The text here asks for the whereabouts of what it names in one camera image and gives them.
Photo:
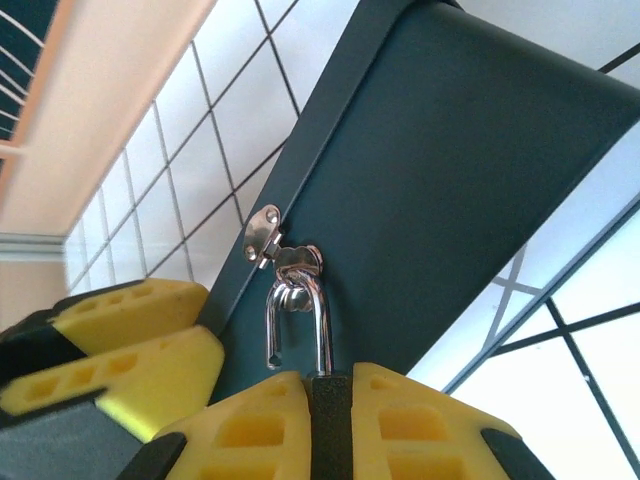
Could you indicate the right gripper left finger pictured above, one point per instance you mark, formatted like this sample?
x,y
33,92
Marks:
x,y
250,430

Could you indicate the starry night tin box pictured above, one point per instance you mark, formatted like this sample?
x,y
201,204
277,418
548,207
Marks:
x,y
450,175

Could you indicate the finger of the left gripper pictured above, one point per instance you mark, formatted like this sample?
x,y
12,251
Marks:
x,y
150,370
125,305

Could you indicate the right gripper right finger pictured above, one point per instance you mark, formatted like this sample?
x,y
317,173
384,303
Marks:
x,y
415,430

